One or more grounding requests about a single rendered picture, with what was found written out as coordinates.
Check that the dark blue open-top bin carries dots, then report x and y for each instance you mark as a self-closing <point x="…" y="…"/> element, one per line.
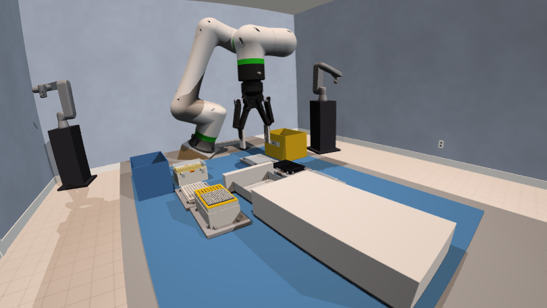
<point x="151" y="174"/>

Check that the blue flat mat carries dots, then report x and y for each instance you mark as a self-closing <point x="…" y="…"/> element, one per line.
<point x="255" y="266"/>

